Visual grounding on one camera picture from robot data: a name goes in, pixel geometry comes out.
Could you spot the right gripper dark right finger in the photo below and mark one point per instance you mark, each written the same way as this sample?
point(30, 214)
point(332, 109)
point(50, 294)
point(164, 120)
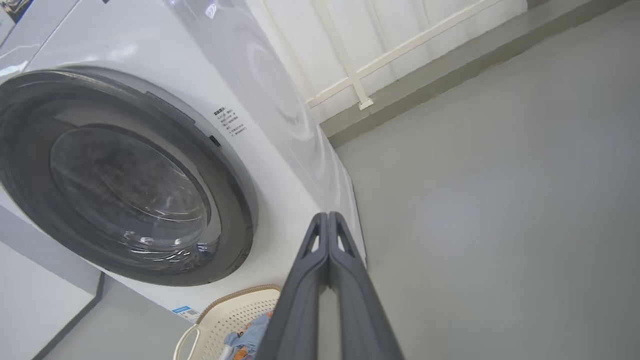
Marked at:
point(360, 310)

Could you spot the dark grey round washer door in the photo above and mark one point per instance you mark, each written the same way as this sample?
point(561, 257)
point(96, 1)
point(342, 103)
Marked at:
point(125, 200)

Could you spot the blue cartoon print clothing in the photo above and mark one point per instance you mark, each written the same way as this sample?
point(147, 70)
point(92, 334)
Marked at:
point(250, 336)

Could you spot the white rail frame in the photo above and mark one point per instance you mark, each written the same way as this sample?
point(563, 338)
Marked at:
point(350, 75)

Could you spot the blue white energy sticker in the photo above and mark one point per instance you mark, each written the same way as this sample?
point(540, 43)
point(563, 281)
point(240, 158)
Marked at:
point(186, 313)

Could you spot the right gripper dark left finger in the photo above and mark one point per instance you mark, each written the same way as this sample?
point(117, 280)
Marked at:
point(295, 310)

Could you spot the white front-load washing machine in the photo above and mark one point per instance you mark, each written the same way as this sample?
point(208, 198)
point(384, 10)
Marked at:
point(280, 190)

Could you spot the cream perforated laundry basket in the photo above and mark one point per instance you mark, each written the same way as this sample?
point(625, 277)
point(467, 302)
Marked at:
point(225, 320)

